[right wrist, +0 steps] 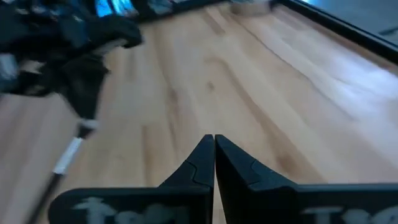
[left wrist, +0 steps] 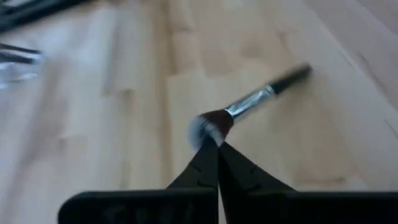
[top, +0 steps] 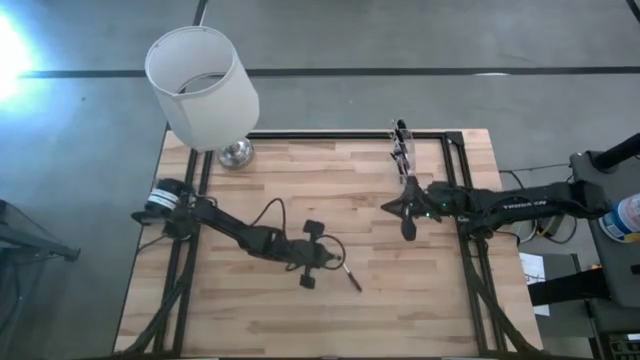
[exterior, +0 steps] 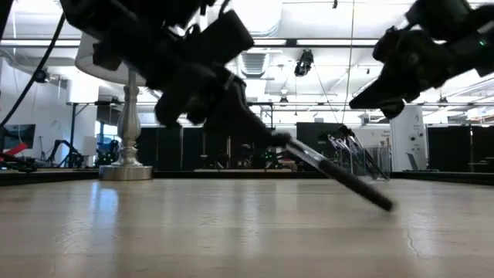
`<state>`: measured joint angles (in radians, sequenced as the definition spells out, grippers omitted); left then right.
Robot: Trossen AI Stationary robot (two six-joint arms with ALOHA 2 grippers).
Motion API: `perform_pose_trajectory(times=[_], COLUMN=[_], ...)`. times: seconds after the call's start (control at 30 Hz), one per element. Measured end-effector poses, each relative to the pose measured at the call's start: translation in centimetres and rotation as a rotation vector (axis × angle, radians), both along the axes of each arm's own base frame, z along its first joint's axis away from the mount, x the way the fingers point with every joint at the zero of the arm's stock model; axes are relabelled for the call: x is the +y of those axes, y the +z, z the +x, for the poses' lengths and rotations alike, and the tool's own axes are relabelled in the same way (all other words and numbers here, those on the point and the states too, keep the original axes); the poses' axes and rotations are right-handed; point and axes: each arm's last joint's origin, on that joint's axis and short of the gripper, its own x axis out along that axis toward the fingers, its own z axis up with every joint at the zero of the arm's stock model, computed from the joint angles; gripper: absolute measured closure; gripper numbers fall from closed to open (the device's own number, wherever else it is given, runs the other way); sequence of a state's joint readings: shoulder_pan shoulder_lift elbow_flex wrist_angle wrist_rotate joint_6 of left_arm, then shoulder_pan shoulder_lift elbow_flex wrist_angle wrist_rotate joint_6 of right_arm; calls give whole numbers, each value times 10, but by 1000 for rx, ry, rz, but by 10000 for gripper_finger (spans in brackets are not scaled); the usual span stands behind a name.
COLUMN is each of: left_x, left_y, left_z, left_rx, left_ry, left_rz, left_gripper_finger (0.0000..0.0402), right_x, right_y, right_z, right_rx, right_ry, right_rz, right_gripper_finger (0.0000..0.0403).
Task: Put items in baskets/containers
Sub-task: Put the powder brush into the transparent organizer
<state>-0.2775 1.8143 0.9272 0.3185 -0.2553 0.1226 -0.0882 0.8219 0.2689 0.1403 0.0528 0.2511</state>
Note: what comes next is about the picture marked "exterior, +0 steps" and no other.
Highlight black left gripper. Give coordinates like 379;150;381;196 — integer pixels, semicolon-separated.
92;22;291;147

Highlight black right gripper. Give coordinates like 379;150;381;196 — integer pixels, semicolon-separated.
350;29;464;120

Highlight thin black makeup brush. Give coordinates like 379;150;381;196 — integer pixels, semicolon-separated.
337;137;377;179
327;134;371;179

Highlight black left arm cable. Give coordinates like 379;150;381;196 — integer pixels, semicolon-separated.
0;14;66;129

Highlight red object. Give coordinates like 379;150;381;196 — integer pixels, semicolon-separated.
0;141;29;158

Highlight thick-handled black makeup brush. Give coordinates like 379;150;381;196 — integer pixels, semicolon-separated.
272;133;394;212

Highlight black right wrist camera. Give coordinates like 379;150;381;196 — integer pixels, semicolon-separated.
404;0;472;39

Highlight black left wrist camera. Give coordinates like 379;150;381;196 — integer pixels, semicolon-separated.
184;9;255;76

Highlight black room divider panels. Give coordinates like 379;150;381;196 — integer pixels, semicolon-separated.
134;126;277;171
427;125;494;173

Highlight black aluminium table frame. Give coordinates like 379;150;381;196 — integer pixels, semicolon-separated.
0;168;494;187

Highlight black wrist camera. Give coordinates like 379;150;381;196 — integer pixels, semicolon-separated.
184;9;255;76
404;0;472;39

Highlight white sign board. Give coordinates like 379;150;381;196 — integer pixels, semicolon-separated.
81;135;97;157

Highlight black overhead camera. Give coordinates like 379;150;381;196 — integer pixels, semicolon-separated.
293;49;315;77

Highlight black monitor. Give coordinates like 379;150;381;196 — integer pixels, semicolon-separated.
296;121;345;152

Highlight white shade silver lamp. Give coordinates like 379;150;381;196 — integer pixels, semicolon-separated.
74;32;154;181

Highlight black security camera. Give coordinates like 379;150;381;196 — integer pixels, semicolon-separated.
32;66;50;84

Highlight white square pillar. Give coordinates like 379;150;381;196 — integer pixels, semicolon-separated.
388;111;428;172

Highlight large powder makeup brush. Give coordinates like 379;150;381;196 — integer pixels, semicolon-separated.
333;124;387;181

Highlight dark wall screen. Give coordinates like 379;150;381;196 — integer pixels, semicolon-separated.
0;124;36;151

